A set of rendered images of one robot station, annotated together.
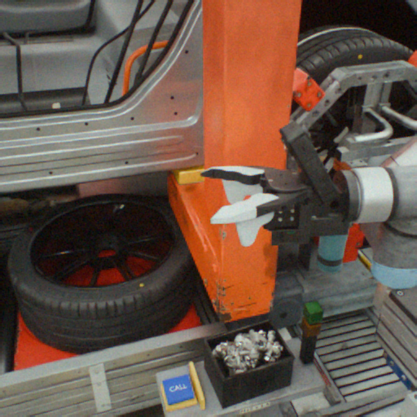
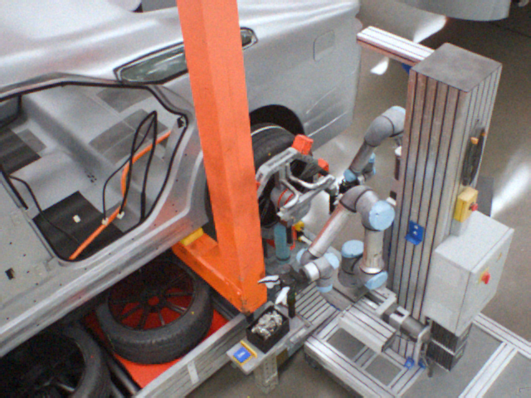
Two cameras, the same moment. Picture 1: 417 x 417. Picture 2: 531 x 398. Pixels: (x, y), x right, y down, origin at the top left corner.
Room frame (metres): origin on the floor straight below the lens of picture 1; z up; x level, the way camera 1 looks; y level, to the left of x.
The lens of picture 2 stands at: (-1.01, 0.60, 3.33)
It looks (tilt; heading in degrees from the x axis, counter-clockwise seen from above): 44 degrees down; 337
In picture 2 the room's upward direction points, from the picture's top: 4 degrees counter-clockwise
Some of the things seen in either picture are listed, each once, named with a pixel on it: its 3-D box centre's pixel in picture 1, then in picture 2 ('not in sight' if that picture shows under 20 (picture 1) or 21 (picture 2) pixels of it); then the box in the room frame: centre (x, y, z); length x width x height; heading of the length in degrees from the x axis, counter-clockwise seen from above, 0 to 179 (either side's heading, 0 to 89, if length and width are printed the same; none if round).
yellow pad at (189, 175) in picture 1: (192, 168); (187, 231); (1.55, 0.07, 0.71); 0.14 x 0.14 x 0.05; 17
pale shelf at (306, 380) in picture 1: (239, 381); (265, 339); (0.84, -0.07, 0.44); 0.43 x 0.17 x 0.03; 107
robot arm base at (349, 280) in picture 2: not in sight; (352, 270); (0.73, -0.53, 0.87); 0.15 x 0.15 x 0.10
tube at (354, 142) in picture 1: (362, 115); (282, 190); (1.27, -0.42, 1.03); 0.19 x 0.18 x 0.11; 17
